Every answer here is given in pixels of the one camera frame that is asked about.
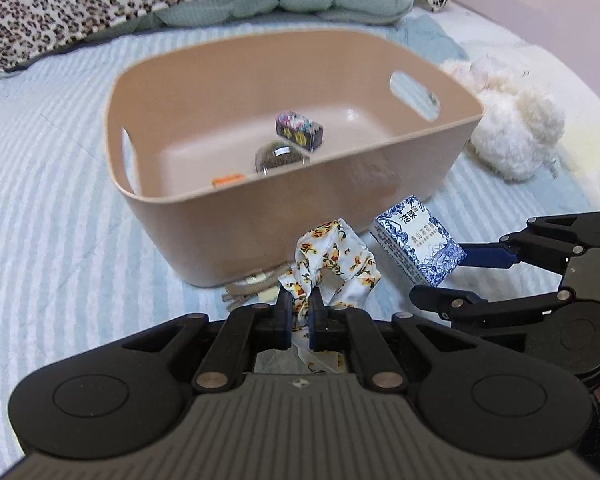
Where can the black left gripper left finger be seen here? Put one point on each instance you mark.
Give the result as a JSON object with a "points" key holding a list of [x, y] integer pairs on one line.
{"points": [[123, 396]]}

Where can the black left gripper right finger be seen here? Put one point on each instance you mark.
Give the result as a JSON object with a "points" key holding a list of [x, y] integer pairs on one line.
{"points": [[478, 396]]}

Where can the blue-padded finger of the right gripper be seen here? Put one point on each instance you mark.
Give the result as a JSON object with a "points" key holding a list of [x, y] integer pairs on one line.
{"points": [[546, 242]]}

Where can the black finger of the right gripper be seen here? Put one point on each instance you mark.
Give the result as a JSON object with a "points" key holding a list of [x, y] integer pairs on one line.
{"points": [[466, 309]]}

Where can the blue white tissue pack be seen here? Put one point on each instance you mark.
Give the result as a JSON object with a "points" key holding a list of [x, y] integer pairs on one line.
{"points": [[418, 243]]}

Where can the sunflower print fabric scrunchie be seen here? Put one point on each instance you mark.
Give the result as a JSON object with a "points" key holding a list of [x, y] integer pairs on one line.
{"points": [[330, 259]]}

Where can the green candy bag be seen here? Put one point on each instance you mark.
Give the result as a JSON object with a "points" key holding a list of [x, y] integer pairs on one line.
{"points": [[276, 155]]}

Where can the small dark patterned box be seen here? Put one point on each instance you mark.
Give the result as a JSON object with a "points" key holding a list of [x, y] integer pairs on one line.
{"points": [[300, 130]]}

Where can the orange sock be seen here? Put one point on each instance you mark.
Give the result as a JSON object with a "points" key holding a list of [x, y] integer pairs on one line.
{"points": [[230, 179]]}

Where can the white fluffy plush toy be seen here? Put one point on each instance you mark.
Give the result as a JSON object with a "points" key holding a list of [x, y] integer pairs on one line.
{"points": [[521, 123]]}

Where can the blue striped bed sheet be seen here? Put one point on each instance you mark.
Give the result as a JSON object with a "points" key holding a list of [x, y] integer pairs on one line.
{"points": [[76, 268]]}

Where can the beige plastic storage bin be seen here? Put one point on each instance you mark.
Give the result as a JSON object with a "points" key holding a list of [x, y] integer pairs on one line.
{"points": [[227, 152]]}

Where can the teal quilted comforter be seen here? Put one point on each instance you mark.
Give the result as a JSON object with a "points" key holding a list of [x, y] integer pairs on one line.
{"points": [[204, 13]]}

